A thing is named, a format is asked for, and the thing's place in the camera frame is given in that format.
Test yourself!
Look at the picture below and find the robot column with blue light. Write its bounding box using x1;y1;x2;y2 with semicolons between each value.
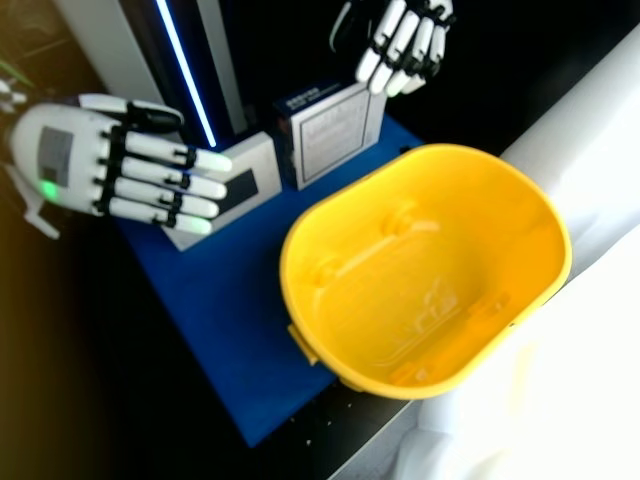
52;0;251;151

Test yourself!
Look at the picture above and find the navy and white calculator box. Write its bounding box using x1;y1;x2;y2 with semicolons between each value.
272;82;389;192

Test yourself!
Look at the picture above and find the green cable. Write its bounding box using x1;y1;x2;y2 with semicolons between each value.
0;58;29;87

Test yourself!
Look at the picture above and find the yellow plastic basin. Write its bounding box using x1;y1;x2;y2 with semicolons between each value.
278;143;574;402

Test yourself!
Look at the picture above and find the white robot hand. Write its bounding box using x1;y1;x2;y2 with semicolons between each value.
328;0;458;99
8;92;235;237

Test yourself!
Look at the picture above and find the blue mat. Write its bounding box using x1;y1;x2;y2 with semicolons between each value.
115;113;426;449

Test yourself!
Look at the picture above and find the white box with grey window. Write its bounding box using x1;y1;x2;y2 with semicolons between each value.
164;130;283;253

